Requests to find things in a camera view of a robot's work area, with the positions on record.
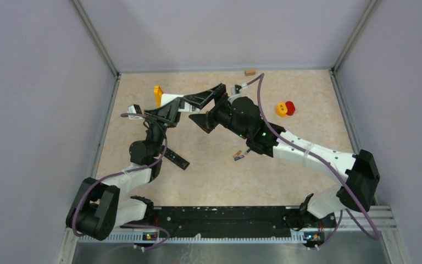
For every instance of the yellow round toy block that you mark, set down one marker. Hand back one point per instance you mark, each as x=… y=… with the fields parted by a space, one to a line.
x=281 y=109

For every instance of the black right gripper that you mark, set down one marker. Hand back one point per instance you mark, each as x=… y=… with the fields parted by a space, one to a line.
x=207 y=121

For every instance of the red round toy block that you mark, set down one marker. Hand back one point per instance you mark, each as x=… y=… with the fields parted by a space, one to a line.
x=290 y=106

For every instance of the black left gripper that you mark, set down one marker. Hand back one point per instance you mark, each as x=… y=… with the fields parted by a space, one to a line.
x=167 y=116

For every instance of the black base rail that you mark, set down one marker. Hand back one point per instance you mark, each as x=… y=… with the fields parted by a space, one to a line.
x=238 y=224

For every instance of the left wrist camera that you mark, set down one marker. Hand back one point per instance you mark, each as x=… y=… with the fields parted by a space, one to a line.
x=134 y=109

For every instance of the small wooden block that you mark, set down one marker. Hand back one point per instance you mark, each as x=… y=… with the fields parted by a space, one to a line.
x=250 y=72

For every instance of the white remote control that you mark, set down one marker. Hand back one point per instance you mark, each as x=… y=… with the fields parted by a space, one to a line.
x=183 y=106

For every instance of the yellow toy block plate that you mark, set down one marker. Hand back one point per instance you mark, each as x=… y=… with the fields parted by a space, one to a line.
x=158 y=92

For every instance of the black remote control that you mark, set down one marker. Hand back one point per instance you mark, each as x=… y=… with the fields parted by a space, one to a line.
x=176 y=159

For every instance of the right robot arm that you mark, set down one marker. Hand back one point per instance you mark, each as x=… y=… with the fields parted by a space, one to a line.
x=356 y=174

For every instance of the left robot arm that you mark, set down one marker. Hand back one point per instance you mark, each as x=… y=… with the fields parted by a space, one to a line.
x=96 y=209

